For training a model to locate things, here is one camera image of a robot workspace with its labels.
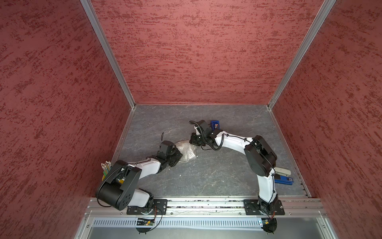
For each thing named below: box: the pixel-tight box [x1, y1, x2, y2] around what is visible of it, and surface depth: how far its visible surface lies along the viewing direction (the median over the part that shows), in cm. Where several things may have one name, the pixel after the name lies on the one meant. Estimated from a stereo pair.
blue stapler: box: [274, 175, 294, 186], surface depth 83 cm
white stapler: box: [274, 166, 292, 177], surface depth 85 cm
